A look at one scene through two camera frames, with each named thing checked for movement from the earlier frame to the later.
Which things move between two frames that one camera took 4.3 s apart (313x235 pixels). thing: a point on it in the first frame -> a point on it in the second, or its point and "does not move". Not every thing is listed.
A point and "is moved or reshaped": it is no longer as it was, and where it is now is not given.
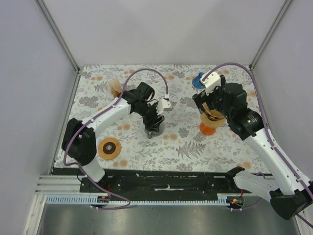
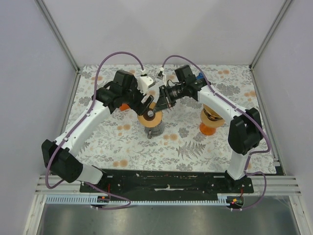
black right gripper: x=202 y=97 -> x=164 y=101
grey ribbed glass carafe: x=151 y=134 does not move
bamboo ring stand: x=109 y=148 is moved or reshaped
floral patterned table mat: x=195 y=138 does not move
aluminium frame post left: x=54 y=27 does not move
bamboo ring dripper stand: x=209 y=122 does not move
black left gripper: x=153 y=123 -> x=139 y=107
